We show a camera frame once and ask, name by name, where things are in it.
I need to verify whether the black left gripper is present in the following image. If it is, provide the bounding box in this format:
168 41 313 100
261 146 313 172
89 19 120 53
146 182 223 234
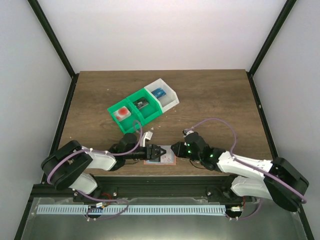
124 144 167 161

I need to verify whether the white red credit card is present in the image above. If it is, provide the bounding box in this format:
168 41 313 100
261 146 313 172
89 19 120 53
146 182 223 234
160 145 175 164

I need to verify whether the green front plastic bin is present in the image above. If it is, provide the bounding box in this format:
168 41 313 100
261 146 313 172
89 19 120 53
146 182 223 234
107 98 143 134

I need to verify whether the green plastic bin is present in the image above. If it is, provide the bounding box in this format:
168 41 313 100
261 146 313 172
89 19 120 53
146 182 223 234
126 88 163 126
107 98 143 134

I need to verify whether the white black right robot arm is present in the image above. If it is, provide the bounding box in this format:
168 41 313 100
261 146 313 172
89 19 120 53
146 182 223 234
171 130 309 212

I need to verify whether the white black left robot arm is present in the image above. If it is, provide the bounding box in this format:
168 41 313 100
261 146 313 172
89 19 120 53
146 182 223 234
41 131 167 202

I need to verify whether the black VIP card stack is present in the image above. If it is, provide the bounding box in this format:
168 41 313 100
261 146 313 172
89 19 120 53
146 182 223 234
133 97 149 110

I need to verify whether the red white card stack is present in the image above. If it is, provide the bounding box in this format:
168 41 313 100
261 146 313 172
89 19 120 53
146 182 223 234
112 106 132 122

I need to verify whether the blue card stack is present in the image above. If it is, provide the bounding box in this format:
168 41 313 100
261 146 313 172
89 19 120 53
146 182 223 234
151 87 166 99

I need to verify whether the green middle plastic bin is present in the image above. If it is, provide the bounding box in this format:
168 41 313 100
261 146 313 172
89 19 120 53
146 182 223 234
126 88 163 126

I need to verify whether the white plastic bin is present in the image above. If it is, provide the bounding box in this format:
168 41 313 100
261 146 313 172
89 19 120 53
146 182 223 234
144 78 180 113

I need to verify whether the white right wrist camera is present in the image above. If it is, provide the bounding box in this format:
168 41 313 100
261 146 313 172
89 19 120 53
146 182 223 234
182 128 194 138

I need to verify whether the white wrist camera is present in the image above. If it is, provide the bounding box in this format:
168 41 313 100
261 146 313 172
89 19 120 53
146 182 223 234
140 131 153 147
182 128 194 138

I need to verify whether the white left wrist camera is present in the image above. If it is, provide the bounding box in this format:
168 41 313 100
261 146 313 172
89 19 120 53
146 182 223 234
140 131 153 147

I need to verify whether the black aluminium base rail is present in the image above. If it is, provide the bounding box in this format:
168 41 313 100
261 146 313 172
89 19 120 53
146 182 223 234
32 176 296 203

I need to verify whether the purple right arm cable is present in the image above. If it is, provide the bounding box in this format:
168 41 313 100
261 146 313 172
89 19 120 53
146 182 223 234
186 118 308 221

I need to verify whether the light blue slotted cable duct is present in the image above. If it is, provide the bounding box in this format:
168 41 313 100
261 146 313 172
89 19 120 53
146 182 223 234
36 204 226 216

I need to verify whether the black right frame post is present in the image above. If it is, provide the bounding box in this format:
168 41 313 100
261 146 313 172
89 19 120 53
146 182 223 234
248 0 298 76

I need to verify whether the black frame post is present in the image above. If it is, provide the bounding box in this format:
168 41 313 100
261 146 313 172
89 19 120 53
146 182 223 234
26 0 77 78
248 0 298 76

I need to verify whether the black left frame post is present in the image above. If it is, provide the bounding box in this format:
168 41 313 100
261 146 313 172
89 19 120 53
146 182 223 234
26 0 77 78

